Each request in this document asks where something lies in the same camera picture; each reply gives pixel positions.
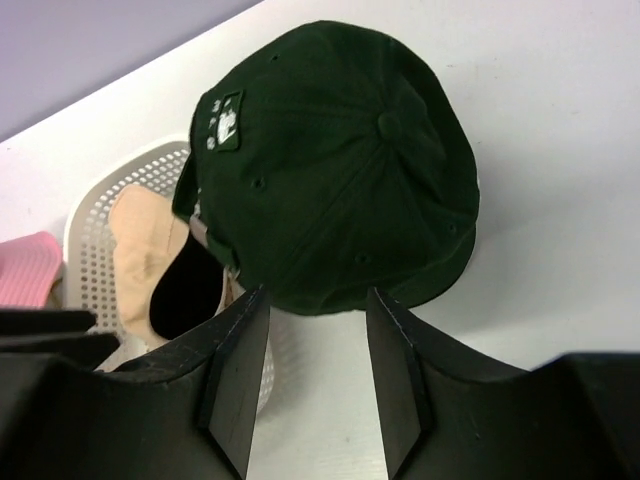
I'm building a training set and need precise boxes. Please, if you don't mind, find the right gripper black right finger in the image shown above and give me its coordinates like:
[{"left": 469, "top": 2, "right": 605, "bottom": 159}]
[{"left": 366, "top": 289, "right": 639, "bottom": 480}]

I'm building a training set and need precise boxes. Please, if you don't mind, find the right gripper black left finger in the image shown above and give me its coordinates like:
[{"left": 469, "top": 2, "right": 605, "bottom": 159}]
[{"left": 1, "top": 289, "right": 269, "bottom": 479}]

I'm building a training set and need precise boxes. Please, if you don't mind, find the pink bucket hat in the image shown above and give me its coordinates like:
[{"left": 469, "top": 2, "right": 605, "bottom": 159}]
[{"left": 1, "top": 231, "right": 63, "bottom": 309}]

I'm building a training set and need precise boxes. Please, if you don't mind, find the black cap green brim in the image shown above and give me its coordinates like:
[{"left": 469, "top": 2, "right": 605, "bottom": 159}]
[{"left": 172, "top": 20, "right": 480, "bottom": 316}]

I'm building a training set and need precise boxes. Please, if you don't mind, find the white perforated tray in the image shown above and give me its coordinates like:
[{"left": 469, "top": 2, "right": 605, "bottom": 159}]
[{"left": 63, "top": 139, "right": 279, "bottom": 419}]

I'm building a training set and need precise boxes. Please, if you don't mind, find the beige cloth hat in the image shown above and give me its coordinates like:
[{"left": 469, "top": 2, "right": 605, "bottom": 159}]
[{"left": 108, "top": 185, "right": 239, "bottom": 351}]

